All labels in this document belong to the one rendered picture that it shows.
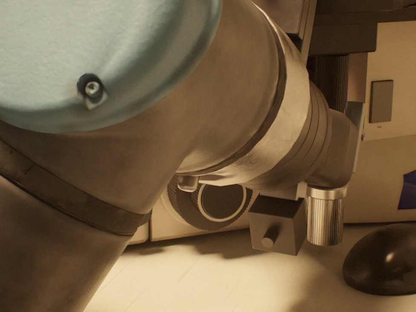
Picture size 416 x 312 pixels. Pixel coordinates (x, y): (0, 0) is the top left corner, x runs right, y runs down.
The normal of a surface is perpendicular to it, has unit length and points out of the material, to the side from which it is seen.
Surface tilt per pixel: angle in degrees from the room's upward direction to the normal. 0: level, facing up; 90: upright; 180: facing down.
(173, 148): 112
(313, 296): 0
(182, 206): 90
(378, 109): 90
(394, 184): 80
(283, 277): 0
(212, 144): 131
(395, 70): 90
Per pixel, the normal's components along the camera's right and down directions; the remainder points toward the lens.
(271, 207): -0.12, -0.84
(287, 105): 0.86, 0.32
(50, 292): 0.54, 0.42
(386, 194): 0.13, 0.12
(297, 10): -0.37, -0.17
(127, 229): 0.76, 0.54
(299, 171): 0.57, 0.74
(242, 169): 0.36, 0.88
